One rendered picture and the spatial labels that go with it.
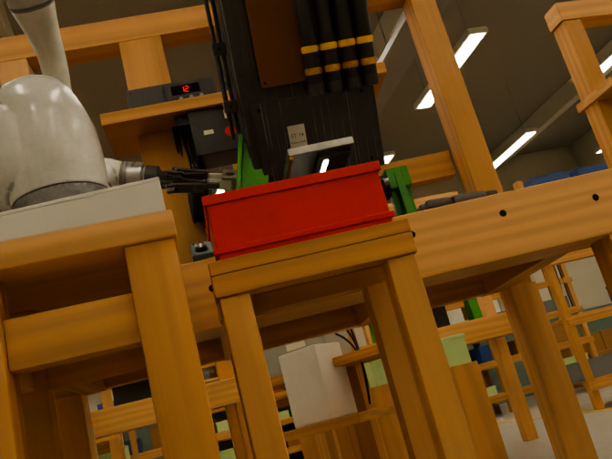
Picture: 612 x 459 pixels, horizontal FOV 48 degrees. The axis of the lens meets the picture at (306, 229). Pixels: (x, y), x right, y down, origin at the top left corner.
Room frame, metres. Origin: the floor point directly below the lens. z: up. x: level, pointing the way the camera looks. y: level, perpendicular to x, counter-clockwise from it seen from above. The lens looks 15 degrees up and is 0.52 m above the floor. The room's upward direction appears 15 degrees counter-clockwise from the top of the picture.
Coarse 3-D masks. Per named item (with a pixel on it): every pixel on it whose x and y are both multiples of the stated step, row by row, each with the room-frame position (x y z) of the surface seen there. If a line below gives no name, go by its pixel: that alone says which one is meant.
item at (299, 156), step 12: (312, 144) 1.50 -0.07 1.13; (324, 144) 1.50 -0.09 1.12; (336, 144) 1.51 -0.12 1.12; (348, 144) 1.51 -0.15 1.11; (288, 156) 1.49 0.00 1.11; (300, 156) 1.50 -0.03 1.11; (312, 156) 1.53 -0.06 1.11; (324, 156) 1.52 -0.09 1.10; (336, 156) 1.54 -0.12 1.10; (348, 156) 1.56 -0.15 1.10; (288, 168) 1.55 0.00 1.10; (300, 168) 1.59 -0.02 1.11; (312, 168) 1.61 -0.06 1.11; (324, 168) 1.60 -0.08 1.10; (336, 168) 1.63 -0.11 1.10
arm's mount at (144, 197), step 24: (96, 192) 0.89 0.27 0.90; (120, 192) 0.90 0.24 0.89; (144, 192) 0.90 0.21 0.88; (0, 216) 0.86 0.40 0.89; (24, 216) 0.87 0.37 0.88; (48, 216) 0.87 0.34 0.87; (72, 216) 0.88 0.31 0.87; (96, 216) 0.89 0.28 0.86; (120, 216) 0.89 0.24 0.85; (0, 240) 0.86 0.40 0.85
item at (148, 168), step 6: (150, 168) 1.68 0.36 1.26; (156, 168) 1.68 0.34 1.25; (144, 174) 1.68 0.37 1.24; (150, 174) 1.68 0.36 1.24; (156, 174) 1.68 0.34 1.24; (162, 174) 1.72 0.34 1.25; (162, 180) 1.69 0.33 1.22; (168, 180) 1.69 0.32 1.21; (174, 180) 1.70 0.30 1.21; (162, 186) 1.69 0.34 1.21
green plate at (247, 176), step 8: (240, 136) 1.65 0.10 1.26; (240, 144) 1.65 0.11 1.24; (240, 152) 1.65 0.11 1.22; (248, 152) 1.66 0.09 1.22; (240, 160) 1.64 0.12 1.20; (248, 160) 1.66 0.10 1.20; (240, 168) 1.64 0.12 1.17; (248, 168) 1.66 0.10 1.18; (240, 176) 1.64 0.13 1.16; (248, 176) 1.66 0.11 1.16; (256, 176) 1.66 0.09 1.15; (264, 176) 1.67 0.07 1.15; (240, 184) 1.64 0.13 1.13; (248, 184) 1.66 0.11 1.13; (256, 184) 1.66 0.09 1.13
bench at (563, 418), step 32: (608, 256) 1.58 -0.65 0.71; (448, 288) 2.15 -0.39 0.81; (480, 288) 2.17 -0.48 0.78; (512, 288) 2.14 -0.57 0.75; (608, 288) 1.62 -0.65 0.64; (320, 320) 2.08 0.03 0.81; (352, 320) 2.10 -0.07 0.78; (512, 320) 2.19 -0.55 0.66; (544, 320) 2.15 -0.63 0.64; (224, 352) 1.90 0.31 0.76; (544, 352) 2.14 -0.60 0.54; (96, 384) 1.85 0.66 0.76; (544, 384) 2.14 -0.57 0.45; (64, 416) 1.92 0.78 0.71; (544, 416) 2.20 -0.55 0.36; (576, 416) 2.15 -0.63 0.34; (64, 448) 1.91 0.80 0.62; (96, 448) 2.01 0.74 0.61; (576, 448) 2.14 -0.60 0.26
